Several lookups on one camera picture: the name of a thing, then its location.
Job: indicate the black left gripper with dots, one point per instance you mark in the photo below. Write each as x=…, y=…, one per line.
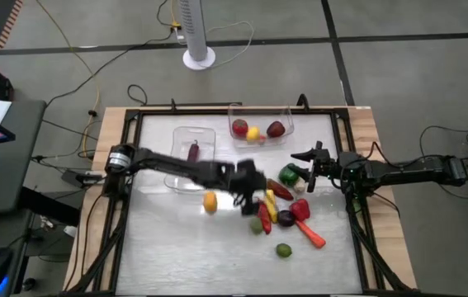
x=248, y=177

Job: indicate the yellow lemon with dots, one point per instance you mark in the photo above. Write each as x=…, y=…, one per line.
x=253, y=134

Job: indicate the orange carrot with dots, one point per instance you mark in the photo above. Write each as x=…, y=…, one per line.
x=310, y=234

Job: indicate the red bell pepper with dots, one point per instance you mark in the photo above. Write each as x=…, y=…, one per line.
x=300, y=209

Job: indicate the black table frame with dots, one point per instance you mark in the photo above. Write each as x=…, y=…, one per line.
x=233, y=111

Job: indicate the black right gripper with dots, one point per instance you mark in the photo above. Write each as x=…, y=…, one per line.
x=326, y=165

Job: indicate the purple onion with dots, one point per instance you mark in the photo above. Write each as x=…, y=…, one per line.
x=286, y=218

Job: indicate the orange fruit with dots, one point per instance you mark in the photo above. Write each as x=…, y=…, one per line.
x=210, y=202

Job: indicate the wooden table board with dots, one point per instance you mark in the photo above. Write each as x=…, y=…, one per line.
x=110, y=123

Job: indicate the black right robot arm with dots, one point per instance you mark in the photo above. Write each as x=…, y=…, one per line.
x=407, y=171

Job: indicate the grey desk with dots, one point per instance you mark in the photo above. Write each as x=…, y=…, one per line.
x=10, y=173

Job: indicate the white tower fan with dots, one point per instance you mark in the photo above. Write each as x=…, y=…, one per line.
x=194, y=29

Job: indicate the red tomato with green leaves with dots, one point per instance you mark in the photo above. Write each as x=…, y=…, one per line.
x=239, y=127

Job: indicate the dark red chili pepper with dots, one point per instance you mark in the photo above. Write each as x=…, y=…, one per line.
x=280, y=189

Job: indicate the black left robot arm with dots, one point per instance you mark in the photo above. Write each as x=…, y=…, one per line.
x=167, y=163

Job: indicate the green lime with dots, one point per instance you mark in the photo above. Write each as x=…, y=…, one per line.
x=256, y=225
x=283, y=250

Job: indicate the green bell pepper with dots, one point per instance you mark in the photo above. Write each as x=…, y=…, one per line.
x=287, y=175

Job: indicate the clear plastic bin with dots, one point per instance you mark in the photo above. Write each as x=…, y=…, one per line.
x=182, y=138
x=283, y=115

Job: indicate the yellow long pepper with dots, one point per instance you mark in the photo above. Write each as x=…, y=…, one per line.
x=271, y=206

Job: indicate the white garlic bulb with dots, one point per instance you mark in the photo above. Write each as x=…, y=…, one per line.
x=299, y=185

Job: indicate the dark red apple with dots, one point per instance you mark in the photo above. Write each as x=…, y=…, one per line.
x=275, y=129

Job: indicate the bright red long pepper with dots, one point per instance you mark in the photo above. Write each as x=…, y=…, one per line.
x=264, y=218

